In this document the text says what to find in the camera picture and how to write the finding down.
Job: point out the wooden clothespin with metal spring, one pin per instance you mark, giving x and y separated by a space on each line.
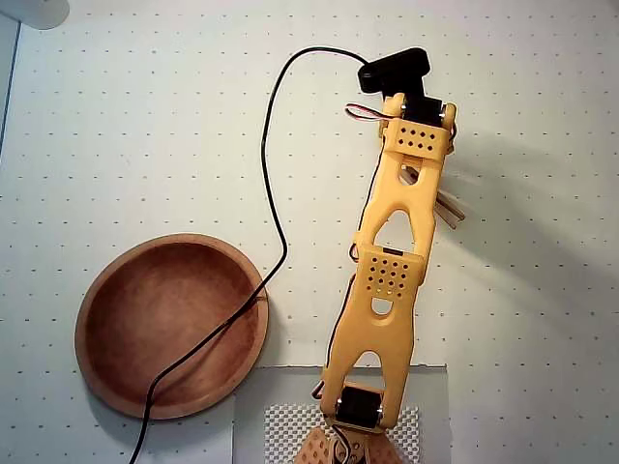
452 212

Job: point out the yellow perforated robot base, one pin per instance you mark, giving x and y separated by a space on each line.
314 449

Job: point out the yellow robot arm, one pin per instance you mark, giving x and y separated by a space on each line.
387 338

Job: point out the round brown wooden bowl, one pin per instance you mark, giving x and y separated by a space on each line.
145 314

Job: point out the white mesh anti-slip mat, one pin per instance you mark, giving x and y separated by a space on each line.
285 430

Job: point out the white cylinder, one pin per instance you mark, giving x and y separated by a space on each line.
46 12

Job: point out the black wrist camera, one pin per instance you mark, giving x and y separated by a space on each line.
396 67

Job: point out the grey base plate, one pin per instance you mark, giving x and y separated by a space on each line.
430 411

